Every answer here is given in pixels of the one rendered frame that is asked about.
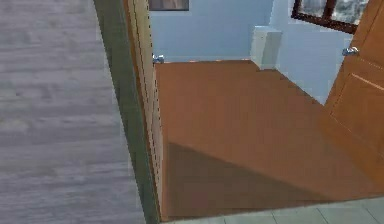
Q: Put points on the dark brown framed window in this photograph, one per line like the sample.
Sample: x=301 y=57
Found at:
x=328 y=13

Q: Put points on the brown wooden room door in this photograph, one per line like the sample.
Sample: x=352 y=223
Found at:
x=361 y=106
x=145 y=83

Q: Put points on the silver door knob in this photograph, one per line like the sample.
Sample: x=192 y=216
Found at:
x=350 y=51
x=158 y=59

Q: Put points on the white box cabinet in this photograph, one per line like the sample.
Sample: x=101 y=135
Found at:
x=265 y=46

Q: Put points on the dark framed wall picture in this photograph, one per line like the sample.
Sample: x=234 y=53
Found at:
x=168 y=4

